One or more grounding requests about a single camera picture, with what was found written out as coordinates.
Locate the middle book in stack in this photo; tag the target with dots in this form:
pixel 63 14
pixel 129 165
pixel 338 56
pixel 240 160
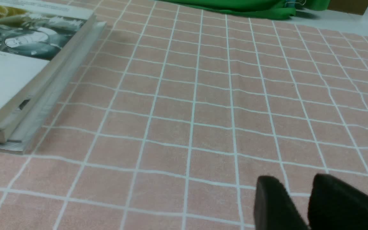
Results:
pixel 11 122

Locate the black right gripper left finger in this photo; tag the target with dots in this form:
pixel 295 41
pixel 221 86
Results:
pixel 274 208

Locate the brown cardboard box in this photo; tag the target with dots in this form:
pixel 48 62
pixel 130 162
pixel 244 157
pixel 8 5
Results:
pixel 357 7

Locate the bottom thin book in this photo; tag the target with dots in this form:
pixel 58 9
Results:
pixel 26 131

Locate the pink grid tablecloth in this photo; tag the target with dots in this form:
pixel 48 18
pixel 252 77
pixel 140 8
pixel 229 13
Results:
pixel 176 112

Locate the green backdrop cloth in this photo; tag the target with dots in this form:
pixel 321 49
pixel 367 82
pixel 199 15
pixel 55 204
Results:
pixel 262 9

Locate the white top book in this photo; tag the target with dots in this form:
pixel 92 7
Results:
pixel 34 35

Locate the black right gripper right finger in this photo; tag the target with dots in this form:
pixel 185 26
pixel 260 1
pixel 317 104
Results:
pixel 336 205

